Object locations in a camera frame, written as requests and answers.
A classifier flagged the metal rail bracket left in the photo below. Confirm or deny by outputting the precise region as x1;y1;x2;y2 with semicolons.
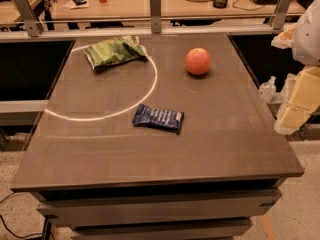
13;0;42;37

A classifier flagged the green chip bag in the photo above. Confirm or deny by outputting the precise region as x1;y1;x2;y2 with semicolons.
84;35;147;72

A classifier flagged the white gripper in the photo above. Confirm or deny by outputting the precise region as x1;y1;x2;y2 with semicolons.
271;0;320;135

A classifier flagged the metal rail bracket centre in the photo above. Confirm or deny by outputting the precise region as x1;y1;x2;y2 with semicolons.
150;0;161;34

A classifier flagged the blue snack bar wrapper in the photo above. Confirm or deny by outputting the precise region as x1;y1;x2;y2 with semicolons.
132;104;184;134

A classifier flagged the white tape circle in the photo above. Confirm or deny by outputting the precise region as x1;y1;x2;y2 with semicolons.
45;46;158;122

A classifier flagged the metal rail bracket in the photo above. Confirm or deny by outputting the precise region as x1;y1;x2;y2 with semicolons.
13;0;42;37
150;0;161;34
270;0;292;30

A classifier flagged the clear plastic bottle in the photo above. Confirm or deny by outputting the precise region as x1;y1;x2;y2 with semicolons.
259;76;276;103

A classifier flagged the black floor cable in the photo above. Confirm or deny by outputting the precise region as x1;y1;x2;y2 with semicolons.
0;192;56;240

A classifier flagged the black mesh pen holder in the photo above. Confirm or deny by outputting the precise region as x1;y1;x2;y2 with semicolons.
213;0;228;9

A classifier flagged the metal rail bracket right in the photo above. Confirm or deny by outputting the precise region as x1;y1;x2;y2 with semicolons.
270;0;292;30

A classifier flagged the red apple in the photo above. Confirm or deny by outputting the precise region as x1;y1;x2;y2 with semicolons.
185;48;211;76

